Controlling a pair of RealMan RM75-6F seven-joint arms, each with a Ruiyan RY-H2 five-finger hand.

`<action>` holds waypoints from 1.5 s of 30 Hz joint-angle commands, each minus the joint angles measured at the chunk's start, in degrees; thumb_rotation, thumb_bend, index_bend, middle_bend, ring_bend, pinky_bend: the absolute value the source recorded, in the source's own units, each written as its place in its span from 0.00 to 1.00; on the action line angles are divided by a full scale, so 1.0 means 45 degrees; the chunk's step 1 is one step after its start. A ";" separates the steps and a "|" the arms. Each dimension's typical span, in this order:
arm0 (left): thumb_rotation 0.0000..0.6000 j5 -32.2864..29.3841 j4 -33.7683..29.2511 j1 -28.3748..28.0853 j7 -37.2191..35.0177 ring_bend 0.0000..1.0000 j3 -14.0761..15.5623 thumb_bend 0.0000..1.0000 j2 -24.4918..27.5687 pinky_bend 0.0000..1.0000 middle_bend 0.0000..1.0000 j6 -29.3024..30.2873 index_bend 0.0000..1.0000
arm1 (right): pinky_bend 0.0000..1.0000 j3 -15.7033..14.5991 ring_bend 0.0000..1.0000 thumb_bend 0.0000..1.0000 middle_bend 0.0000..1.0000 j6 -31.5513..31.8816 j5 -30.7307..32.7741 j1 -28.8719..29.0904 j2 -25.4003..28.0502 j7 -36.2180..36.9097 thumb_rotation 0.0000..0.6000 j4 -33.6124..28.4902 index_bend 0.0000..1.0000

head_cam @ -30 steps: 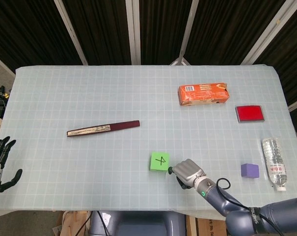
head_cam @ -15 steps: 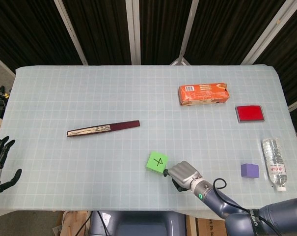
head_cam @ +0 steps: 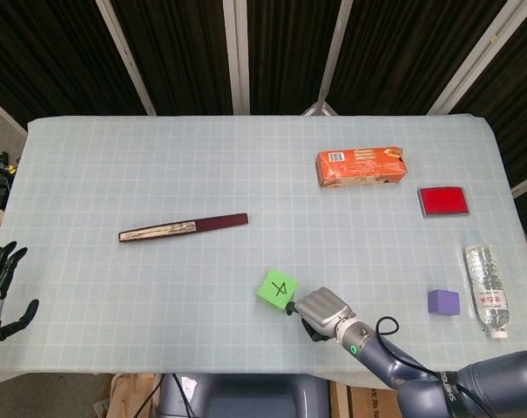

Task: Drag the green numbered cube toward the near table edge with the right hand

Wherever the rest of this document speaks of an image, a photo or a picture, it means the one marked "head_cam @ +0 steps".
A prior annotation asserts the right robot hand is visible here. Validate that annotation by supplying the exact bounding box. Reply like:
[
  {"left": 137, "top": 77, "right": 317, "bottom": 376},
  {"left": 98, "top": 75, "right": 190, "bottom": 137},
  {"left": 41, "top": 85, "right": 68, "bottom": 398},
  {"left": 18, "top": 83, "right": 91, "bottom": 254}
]
[{"left": 284, "top": 286, "right": 358, "bottom": 343}]

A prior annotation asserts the green numbered cube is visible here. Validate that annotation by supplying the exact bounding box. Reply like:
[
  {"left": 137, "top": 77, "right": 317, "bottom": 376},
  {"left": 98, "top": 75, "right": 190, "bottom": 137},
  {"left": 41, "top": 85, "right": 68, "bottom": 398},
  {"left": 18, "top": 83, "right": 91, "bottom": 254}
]
[{"left": 256, "top": 268, "right": 300, "bottom": 314}]

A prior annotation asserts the purple cube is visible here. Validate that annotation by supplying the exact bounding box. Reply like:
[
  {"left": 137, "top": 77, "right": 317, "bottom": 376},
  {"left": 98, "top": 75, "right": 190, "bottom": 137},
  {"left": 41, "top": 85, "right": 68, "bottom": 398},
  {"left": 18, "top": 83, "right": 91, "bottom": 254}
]
[{"left": 427, "top": 288, "right": 461, "bottom": 317}]

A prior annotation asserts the folded dark red hand fan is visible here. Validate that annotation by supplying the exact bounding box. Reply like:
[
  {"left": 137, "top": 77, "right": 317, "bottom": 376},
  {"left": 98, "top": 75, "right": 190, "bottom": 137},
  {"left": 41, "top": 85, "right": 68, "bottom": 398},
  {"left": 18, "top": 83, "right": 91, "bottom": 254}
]
[{"left": 118, "top": 212, "right": 250, "bottom": 244}]

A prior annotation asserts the light grey gridded table mat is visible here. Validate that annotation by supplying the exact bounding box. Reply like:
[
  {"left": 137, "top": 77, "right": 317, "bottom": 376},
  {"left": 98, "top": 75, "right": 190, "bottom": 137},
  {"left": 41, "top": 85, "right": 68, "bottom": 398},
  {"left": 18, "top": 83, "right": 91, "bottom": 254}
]
[{"left": 0, "top": 113, "right": 527, "bottom": 388}]

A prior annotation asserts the brown cardboard box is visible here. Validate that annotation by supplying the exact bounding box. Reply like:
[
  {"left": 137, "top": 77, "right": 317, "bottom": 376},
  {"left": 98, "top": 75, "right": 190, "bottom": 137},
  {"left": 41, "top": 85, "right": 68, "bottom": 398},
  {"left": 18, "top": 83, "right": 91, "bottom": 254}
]
[{"left": 330, "top": 379, "right": 402, "bottom": 418}]

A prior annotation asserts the blue-grey robot torso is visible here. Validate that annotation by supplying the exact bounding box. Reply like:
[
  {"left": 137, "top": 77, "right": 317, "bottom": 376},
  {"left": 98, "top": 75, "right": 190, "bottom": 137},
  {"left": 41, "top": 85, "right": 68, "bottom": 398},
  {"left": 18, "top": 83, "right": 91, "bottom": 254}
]
[{"left": 158, "top": 372, "right": 334, "bottom": 418}]

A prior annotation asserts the orange snack box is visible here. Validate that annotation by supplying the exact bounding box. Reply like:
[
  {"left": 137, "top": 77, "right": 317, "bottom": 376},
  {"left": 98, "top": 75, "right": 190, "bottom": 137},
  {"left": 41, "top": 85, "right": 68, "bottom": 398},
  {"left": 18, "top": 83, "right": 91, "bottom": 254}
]
[{"left": 315, "top": 146, "right": 409, "bottom": 189}]

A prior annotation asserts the red ink pad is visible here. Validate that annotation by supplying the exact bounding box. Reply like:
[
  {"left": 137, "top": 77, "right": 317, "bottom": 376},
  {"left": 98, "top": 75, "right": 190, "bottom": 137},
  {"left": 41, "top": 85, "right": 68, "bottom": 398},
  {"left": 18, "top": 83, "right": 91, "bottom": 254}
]
[{"left": 417, "top": 185, "right": 470, "bottom": 218}]

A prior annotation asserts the clear plastic water bottle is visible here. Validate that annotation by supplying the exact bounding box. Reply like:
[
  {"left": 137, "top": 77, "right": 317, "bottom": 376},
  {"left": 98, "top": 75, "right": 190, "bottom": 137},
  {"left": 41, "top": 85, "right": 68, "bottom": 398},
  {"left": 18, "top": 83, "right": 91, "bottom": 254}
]
[{"left": 464, "top": 244, "right": 512, "bottom": 340}]

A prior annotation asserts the light wooden crate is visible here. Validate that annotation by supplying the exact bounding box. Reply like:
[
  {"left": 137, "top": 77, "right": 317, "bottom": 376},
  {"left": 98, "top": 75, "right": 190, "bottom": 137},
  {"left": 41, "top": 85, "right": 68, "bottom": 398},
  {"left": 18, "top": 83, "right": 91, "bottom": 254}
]
[{"left": 92, "top": 372, "right": 165, "bottom": 418}]

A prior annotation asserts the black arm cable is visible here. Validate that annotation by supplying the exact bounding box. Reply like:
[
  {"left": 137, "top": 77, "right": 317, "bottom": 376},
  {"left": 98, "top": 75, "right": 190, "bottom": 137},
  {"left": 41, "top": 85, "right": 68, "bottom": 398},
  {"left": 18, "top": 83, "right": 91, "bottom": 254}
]
[{"left": 375, "top": 316, "right": 469, "bottom": 418}]

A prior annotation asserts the white partition frame post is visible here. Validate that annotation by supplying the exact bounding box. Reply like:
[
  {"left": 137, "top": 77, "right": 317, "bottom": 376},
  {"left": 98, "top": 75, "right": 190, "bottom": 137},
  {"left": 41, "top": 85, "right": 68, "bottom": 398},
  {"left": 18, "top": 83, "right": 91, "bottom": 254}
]
[
  {"left": 221, "top": 0, "right": 252, "bottom": 117},
  {"left": 427, "top": 0, "right": 522, "bottom": 117},
  {"left": 301, "top": 0, "right": 355, "bottom": 117},
  {"left": 95, "top": 0, "right": 158, "bottom": 117}
]

